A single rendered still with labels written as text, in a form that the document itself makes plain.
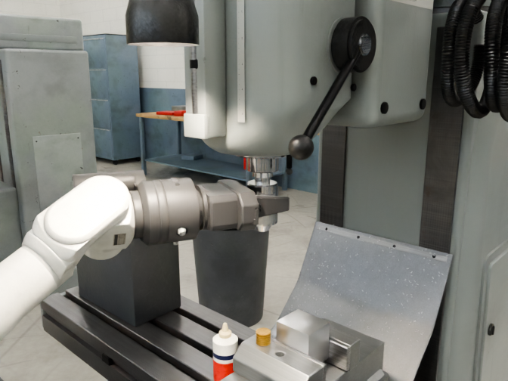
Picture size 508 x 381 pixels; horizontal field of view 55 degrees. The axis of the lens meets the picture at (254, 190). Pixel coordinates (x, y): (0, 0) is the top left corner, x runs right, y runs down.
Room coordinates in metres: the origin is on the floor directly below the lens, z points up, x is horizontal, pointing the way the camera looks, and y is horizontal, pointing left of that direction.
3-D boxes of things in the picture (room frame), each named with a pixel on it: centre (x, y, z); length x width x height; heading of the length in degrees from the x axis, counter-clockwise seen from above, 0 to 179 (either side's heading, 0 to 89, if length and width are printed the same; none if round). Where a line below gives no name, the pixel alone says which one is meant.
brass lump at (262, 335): (0.64, -0.01, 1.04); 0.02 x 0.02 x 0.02
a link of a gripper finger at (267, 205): (0.67, -0.02, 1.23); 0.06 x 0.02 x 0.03; 112
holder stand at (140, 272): (0.99, 0.28, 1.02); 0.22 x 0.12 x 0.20; 48
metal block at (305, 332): (0.65, -0.07, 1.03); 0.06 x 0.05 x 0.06; 47
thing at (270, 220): (0.70, -0.01, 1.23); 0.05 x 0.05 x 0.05
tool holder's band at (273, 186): (0.70, -0.01, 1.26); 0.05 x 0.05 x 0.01
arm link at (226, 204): (0.67, 0.07, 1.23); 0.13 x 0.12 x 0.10; 22
